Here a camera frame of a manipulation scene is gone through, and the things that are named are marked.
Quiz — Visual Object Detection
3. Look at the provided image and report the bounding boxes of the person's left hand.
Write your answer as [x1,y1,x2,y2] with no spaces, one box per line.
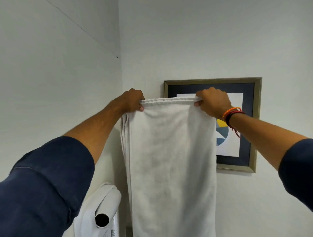
[119,88,145,113]

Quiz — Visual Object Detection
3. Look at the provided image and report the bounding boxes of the person's right hand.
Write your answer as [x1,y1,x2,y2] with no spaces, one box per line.
[194,87,233,120]

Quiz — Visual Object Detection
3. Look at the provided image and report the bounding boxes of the white towel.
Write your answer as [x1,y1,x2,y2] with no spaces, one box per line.
[120,96,217,237]

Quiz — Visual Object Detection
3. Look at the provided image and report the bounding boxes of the person's left forearm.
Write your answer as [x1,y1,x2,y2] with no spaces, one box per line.
[63,97,127,165]

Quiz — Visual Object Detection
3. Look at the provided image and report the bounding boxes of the person's right forearm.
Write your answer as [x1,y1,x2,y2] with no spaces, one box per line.
[228,113,309,171]

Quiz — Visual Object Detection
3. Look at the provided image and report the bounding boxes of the gold framed abstract picture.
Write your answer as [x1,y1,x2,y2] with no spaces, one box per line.
[163,77,262,173]

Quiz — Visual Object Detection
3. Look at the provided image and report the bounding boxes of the dark blue right sleeve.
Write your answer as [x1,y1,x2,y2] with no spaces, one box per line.
[278,138,313,213]

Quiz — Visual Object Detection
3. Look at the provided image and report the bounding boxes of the dark blue sleeve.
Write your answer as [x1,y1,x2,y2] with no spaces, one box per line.
[0,136,95,237]
[278,138,313,213]

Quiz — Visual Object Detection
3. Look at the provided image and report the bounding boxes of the dark blue left sleeve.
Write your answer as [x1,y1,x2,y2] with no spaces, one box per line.
[0,136,95,237]

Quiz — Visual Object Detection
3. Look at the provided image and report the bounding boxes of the orange thread bracelet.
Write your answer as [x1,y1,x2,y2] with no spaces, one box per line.
[222,107,242,120]

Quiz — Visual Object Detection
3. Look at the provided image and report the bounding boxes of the red and black thread bracelet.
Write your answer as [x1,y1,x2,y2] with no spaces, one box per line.
[225,110,246,139]

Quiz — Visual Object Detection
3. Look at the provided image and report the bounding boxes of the white wall hair dryer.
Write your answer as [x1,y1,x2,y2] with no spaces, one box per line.
[73,183,122,237]

